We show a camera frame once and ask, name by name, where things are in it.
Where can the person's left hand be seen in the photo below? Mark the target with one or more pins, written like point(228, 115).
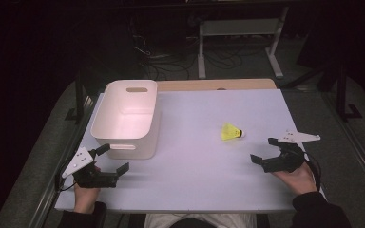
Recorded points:
point(84, 198)

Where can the person's torso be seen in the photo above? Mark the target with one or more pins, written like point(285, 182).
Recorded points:
point(228, 221)

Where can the white metal desk frame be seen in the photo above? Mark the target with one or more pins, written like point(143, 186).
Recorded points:
point(240, 28)

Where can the person's right hand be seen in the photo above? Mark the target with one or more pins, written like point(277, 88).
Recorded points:
point(297, 180)

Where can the aluminium frame rail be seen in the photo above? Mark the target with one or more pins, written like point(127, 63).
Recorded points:
point(61, 164)
point(358, 152)

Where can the white plastic storage bin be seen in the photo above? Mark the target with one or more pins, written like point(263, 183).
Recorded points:
point(123, 109)

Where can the black metal stand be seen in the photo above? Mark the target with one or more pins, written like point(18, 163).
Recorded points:
point(342, 95)
point(80, 101)

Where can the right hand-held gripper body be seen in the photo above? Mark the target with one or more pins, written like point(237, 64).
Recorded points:
point(285, 160)

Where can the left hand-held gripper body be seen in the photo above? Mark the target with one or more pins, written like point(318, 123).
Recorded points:
point(90, 179)

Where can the yellow shuttlecock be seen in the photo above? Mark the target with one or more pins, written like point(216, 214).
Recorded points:
point(229, 132)

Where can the wooden table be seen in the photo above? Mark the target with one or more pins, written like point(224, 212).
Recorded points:
point(215, 85)

